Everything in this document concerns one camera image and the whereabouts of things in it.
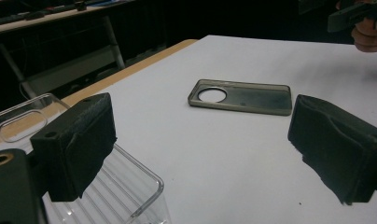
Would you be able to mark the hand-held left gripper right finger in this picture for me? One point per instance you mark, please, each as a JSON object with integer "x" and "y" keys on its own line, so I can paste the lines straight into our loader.
{"x": 339, "y": 146}

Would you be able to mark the white-legged background table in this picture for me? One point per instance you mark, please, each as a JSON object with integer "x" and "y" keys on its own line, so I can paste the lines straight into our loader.
{"x": 53, "y": 46}

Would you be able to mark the clear plastic tray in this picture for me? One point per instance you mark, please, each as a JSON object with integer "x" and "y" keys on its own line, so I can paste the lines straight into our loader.
{"x": 121, "y": 189}

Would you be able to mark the grey translucent phone case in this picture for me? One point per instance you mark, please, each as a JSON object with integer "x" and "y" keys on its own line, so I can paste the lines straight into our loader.
{"x": 258, "y": 100}

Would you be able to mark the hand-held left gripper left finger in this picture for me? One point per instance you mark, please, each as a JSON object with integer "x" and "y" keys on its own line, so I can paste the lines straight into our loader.
{"x": 74, "y": 143}

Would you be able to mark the dark objects on background table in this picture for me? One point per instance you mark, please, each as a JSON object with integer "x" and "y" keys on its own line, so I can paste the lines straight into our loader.
{"x": 37, "y": 14}

